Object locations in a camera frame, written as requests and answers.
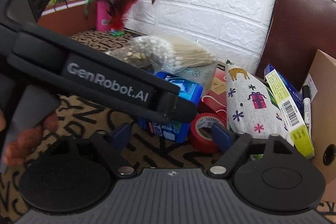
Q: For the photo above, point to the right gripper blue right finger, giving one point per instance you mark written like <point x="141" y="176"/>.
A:
<point x="222" y="137"/>

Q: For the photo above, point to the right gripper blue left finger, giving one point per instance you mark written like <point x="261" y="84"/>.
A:
<point x="121" y="136"/>

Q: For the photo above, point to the person's left hand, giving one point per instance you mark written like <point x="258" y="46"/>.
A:
<point x="17" y="151"/>

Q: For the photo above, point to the red tape roll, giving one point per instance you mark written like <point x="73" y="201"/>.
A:
<point x="200" y="132"/>

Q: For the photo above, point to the red gift box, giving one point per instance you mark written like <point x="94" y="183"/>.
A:
<point x="216" y="101"/>

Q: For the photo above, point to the white christmas pattern pouch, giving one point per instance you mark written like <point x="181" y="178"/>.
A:
<point x="251" y="107"/>

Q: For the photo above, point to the blue mentos gum box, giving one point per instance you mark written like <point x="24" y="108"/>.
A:
<point x="184" y="113"/>

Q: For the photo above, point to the brown cardboard piece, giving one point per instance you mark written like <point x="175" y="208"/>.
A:
<point x="68" y="19"/>

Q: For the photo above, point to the patterned green cup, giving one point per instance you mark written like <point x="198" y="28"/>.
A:
<point x="202" y="75"/>

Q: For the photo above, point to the blue and yellow box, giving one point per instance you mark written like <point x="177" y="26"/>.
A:
<point x="290" y="103"/>

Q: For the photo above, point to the black white marker pen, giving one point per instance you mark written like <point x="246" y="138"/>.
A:
<point x="307" y="107"/>

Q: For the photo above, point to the bag of cotton swabs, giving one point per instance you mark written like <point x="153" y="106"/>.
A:
<point x="173" y="53"/>

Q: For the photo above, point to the pink bottle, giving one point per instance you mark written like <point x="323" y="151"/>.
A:
<point x="102" y="16"/>

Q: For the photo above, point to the brown cardboard box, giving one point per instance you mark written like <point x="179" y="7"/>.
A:
<point x="321" y="81"/>

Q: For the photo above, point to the dark brown wooden headboard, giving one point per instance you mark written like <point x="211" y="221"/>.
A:
<point x="297" y="29"/>

